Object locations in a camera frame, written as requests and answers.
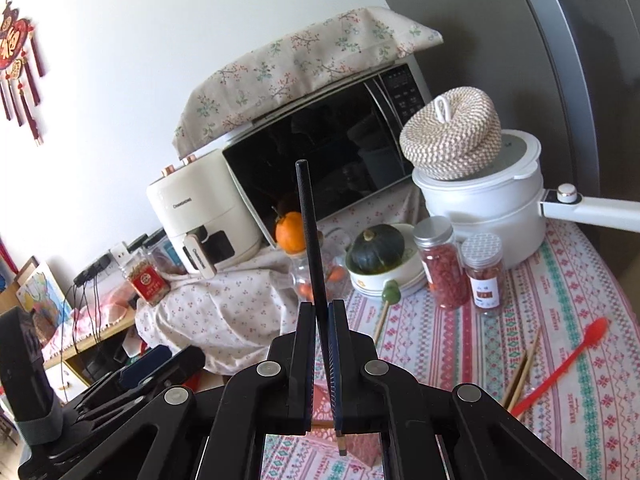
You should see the pink perforated utensil holder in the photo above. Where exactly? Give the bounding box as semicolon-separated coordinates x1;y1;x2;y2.
306;382;382;467

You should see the bamboo chopstick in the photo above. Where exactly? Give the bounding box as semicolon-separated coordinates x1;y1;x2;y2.
501;353;528;408
501;328;541;411

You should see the red plastic spoon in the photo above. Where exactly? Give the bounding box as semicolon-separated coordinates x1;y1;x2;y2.
510;316;608;417

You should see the black chopstick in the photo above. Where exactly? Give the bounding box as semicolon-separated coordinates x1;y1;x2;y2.
294;159;350;456

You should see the floral cloth under appliances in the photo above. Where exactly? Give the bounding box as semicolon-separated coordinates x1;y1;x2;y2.
134;179;426;376

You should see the red tea tin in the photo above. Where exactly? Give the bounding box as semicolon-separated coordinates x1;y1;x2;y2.
126;261;170;306

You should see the cream air fryer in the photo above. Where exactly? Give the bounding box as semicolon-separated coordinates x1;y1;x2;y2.
149;150;262;280

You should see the patterned tablecloth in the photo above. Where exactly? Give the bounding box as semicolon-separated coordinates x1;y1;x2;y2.
342;221;639;479

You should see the goji berry jar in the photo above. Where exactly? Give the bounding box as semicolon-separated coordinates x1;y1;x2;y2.
413;216;470;310

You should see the white ceramic bowl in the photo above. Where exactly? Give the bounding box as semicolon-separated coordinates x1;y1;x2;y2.
345;223;427;297

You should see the glass jar with tomatoes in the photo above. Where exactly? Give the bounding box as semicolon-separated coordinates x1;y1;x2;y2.
290;252;348;302

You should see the hawthorn slice jar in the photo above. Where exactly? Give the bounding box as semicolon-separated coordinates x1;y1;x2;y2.
461;233;504;314

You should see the dark green squash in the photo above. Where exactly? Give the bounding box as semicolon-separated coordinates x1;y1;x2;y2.
348;224;405;275

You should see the orange tangerine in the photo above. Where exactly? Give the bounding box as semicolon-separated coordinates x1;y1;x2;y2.
274;211;306;254

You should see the white electric pot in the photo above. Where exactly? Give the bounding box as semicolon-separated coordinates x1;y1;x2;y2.
412;129;640;268

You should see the woven rattan basket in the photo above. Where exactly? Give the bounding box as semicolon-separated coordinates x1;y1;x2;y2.
399;87;501;181

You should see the black microwave oven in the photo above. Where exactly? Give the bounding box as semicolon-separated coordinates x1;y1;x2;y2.
222;63;426;244

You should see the red chinese knot ornament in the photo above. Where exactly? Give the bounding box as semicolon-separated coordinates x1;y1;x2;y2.
0;0;47;145

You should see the floral cloth cover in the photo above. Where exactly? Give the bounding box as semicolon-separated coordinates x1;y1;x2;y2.
172;6;444;159

